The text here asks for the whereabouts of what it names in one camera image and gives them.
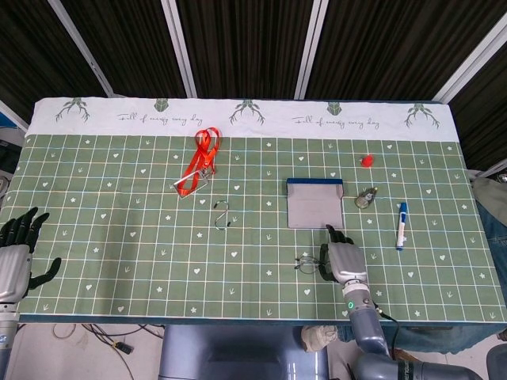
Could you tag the green grid tablecloth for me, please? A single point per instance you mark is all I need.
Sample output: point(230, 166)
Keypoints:
point(158, 237)

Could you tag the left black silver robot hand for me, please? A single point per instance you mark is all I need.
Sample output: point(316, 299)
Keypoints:
point(14, 269)

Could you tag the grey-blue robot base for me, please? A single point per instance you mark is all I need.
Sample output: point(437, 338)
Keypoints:
point(237, 352)

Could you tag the beige shoe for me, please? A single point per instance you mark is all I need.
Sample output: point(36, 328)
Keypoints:
point(317, 338)

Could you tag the blue white marker pen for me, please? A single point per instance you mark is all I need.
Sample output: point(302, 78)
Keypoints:
point(402, 225)

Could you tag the white partition post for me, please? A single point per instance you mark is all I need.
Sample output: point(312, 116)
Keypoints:
point(180, 47)
point(79, 47)
point(311, 47)
point(471, 63)

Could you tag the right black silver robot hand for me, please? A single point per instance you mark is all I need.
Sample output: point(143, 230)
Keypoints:
point(346, 259)

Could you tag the seated person in jeans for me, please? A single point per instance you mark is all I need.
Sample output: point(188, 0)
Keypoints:
point(495, 237)

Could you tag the eyeglasses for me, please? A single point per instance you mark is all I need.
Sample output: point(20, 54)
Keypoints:
point(307, 264)

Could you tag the small red cap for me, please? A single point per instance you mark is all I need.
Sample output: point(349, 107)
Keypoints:
point(368, 161)

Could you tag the blue denim trouser leg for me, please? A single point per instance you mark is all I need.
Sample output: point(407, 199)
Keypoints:
point(428, 340)

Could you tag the metal S hook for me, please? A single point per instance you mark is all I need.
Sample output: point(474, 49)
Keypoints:
point(229, 224)

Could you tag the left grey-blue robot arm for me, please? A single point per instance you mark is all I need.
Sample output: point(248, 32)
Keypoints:
point(8, 336)

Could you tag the blue floral glasses case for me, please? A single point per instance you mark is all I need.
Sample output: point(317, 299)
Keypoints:
point(313, 206)

